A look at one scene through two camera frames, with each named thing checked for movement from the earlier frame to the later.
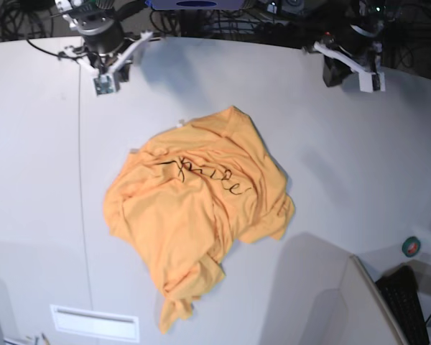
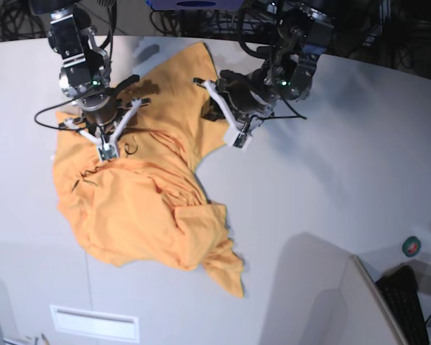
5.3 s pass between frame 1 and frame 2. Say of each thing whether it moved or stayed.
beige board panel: stayed
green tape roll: stayed
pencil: stayed
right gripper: moved
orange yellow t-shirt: moved
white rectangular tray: stayed
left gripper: moved
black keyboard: stayed
